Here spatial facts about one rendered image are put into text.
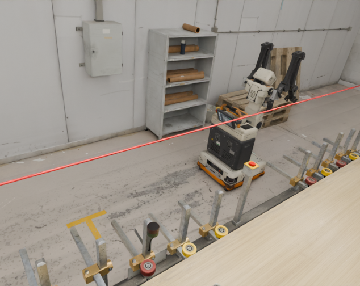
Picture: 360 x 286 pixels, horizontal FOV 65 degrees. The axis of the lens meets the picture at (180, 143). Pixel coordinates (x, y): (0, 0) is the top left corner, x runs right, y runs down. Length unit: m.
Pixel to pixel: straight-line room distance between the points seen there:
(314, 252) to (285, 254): 0.18
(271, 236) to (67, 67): 2.96
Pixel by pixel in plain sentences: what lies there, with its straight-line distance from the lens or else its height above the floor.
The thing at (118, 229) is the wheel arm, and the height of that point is 0.86.
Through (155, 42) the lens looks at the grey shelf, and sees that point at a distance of 4.01.
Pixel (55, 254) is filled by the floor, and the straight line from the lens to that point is 2.88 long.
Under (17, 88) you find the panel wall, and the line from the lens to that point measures 3.74.
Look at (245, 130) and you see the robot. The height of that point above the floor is 0.81.
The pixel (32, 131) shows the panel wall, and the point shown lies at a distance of 3.98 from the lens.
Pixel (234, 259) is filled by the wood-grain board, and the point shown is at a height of 0.90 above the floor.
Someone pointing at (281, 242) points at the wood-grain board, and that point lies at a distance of 1.89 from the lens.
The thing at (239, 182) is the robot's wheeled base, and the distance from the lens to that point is 3.56.
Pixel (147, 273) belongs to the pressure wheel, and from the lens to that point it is 1.58.
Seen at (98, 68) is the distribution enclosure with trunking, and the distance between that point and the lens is 3.66.
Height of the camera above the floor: 2.20
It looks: 30 degrees down
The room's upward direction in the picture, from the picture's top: 6 degrees clockwise
